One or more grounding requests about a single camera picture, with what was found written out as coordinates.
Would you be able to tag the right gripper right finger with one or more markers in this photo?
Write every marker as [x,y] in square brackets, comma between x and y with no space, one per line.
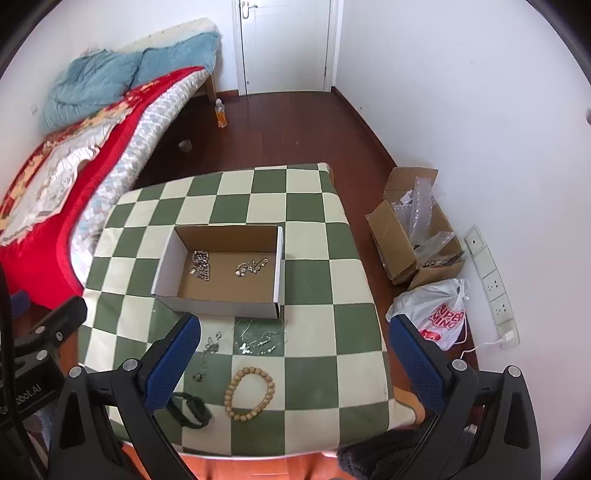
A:
[484,425]

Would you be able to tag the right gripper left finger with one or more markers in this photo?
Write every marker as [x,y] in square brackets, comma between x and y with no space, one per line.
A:
[83,443]

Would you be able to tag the black watch band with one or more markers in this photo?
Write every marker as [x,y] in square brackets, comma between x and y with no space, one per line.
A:
[188,411]

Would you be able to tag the white red plastic bag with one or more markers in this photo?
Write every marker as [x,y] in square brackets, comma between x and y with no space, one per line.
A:
[437,310]

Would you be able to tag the white power strip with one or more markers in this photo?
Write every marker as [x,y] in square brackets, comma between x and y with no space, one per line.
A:
[494,288]

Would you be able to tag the pastel checkered mattress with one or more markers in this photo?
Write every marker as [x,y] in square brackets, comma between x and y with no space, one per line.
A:
[154,119]

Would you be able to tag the green white checkered tablecloth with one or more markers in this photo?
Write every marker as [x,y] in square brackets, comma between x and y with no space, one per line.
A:
[290,357]

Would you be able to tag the red blanket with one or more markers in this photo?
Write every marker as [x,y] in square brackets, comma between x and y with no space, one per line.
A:
[44,202]

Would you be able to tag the brown cardboard box with plastic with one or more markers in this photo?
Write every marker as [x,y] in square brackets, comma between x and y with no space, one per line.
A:
[414,238]

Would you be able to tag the open white cardboard box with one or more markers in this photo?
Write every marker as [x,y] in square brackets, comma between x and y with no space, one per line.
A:
[228,271]

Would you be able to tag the blue quilt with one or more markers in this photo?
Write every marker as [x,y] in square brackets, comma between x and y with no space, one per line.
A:
[99,79]

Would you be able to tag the orange drink bottle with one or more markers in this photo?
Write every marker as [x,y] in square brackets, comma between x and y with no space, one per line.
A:
[222,121]

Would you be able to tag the white door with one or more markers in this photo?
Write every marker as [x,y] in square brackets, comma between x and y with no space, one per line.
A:
[286,46]

